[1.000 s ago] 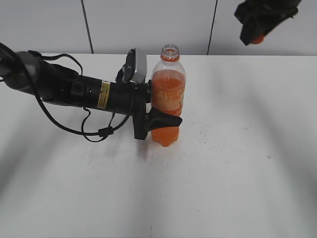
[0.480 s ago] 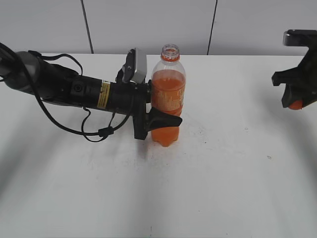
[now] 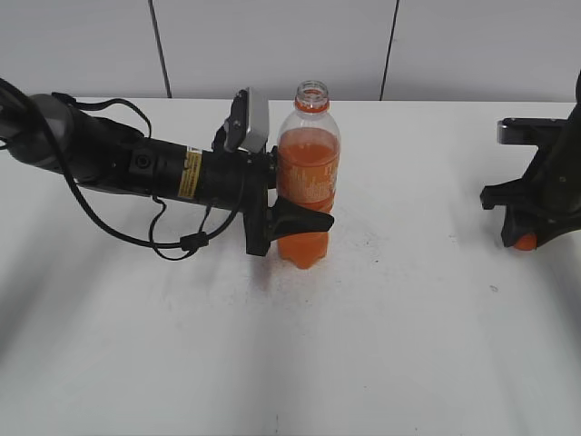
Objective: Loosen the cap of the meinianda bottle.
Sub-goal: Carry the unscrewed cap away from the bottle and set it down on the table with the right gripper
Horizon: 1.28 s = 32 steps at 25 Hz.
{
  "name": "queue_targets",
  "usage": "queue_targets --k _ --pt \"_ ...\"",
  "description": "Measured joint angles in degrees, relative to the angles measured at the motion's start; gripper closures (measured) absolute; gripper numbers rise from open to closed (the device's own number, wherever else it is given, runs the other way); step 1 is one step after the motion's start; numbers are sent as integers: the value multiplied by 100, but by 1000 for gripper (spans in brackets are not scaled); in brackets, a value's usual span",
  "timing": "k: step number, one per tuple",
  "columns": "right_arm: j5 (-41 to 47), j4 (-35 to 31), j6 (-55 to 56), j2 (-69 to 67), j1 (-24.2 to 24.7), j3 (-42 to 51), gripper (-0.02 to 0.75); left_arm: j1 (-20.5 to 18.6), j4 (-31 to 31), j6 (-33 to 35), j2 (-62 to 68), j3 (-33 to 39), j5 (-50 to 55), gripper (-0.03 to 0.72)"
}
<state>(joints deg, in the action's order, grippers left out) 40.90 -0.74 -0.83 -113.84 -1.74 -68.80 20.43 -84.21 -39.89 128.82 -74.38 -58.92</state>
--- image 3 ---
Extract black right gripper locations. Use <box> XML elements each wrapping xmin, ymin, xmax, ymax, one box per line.
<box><xmin>480</xmin><ymin>82</ymin><xmax>581</xmax><ymax>249</ymax></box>

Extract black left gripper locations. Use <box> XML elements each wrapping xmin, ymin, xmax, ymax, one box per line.
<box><xmin>199</xmin><ymin>150</ymin><xmax>335</xmax><ymax>255</ymax></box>

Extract orange bottle cap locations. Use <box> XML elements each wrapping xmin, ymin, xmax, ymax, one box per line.
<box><xmin>513</xmin><ymin>233</ymin><xmax>537</xmax><ymax>252</ymax></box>

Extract orange soda plastic bottle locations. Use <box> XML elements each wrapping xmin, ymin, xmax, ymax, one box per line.
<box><xmin>275</xmin><ymin>80</ymin><xmax>342</xmax><ymax>271</ymax></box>

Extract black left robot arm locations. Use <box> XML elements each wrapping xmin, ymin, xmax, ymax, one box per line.
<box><xmin>1</xmin><ymin>82</ymin><xmax>334</xmax><ymax>256</ymax></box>

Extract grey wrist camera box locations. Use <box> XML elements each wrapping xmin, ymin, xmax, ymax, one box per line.
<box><xmin>223</xmin><ymin>87</ymin><xmax>270</xmax><ymax>154</ymax></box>

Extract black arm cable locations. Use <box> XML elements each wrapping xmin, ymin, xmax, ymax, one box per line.
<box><xmin>0</xmin><ymin>92</ymin><xmax>249</xmax><ymax>262</ymax></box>

